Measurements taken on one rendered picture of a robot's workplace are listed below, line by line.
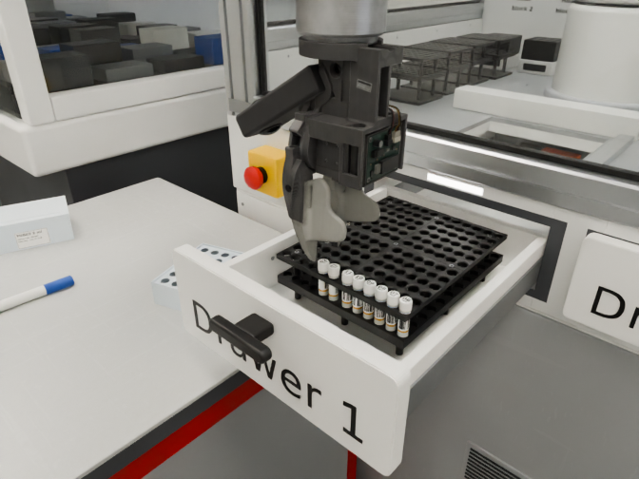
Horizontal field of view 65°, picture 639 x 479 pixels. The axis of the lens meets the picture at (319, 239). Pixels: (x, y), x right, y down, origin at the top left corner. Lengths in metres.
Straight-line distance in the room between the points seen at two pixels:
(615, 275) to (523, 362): 0.20
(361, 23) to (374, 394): 0.29
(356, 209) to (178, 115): 0.86
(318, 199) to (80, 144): 0.81
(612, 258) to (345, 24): 0.38
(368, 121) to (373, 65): 0.04
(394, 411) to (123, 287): 0.53
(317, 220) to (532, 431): 0.49
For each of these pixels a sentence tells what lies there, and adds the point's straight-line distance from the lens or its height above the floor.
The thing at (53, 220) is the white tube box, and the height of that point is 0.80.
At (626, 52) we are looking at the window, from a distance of 0.61.
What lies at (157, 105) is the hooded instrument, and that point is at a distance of 1.29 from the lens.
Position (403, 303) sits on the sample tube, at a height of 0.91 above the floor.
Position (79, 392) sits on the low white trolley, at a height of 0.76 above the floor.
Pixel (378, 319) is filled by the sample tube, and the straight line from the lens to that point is 0.52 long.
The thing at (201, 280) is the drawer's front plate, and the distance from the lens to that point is 0.53.
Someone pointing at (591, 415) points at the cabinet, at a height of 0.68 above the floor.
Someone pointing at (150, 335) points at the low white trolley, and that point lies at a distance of 0.71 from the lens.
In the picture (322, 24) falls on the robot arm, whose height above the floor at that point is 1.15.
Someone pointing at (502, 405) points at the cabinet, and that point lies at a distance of 0.83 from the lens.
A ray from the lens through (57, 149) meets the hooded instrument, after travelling 1.20.
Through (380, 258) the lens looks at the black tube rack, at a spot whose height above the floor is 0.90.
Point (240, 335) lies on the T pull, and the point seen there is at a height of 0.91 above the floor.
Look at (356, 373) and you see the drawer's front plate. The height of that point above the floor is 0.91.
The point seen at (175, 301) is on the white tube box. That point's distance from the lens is 0.74.
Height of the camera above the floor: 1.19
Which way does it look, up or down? 29 degrees down
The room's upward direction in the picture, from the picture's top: straight up
